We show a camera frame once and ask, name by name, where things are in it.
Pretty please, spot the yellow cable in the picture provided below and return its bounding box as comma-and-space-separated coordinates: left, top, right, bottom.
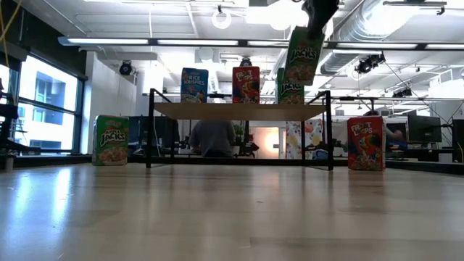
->
0, 0, 23, 104

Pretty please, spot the black round wall fixture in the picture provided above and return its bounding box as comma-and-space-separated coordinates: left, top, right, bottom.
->
118, 60, 133, 77

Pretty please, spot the silver ventilation duct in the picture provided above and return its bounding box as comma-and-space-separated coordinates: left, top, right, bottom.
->
320, 0, 418, 76

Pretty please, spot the person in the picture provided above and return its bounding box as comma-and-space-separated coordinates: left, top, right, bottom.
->
188, 120, 237, 159
364, 110, 405, 146

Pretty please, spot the black ceiling spotlight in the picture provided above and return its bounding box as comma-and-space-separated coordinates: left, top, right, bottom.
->
393, 86, 414, 99
355, 52, 387, 75

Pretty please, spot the white ring ceiling lamp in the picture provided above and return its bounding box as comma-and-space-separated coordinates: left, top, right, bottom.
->
211, 9, 233, 30

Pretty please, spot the black overhead bar stand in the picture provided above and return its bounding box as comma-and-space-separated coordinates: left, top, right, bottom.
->
339, 96, 380, 117

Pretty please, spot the black computer monitor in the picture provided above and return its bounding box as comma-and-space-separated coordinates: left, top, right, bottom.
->
407, 115, 444, 144
451, 119, 464, 164

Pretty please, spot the black equipment stand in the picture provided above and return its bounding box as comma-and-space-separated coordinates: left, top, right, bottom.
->
0, 103, 30, 155

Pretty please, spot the blue Rice Krispies cereal box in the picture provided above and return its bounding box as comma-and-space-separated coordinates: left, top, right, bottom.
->
180, 67, 210, 104

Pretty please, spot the black aluminium rig frame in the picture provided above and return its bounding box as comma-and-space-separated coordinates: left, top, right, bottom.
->
0, 154, 464, 175

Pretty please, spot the red Froot Loops cereal box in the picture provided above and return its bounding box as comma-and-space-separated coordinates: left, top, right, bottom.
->
232, 65, 261, 104
347, 115, 386, 172

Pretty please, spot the colourful patterned panel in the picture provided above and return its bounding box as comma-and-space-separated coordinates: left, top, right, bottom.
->
285, 119, 324, 160

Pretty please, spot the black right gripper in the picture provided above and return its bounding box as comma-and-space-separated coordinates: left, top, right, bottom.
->
302, 0, 340, 39

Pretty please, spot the green Apple Jacks cereal box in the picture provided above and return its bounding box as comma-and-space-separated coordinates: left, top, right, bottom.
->
275, 67, 306, 106
91, 115, 131, 167
283, 25, 326, 87

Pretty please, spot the dark window frame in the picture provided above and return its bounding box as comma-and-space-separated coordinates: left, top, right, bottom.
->
0, 54, 88, 157

